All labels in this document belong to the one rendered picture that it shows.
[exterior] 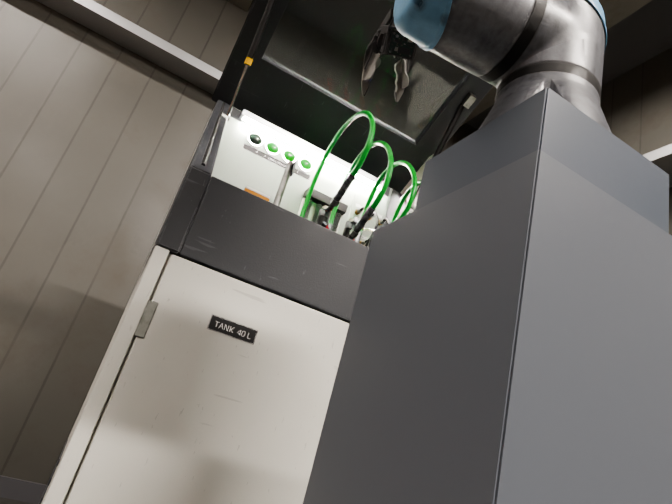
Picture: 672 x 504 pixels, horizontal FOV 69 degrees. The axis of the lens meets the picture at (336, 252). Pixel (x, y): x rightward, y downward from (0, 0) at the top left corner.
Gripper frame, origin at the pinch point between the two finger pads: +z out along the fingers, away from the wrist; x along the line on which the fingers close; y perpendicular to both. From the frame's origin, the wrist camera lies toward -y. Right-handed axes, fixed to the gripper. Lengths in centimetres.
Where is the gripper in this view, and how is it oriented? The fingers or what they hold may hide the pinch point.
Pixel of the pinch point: (380, 93)
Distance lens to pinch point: 118.7
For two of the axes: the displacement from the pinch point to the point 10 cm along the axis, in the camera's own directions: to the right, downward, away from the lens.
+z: -2.0, 9.0, 3.9
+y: 1.6, 4.3, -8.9
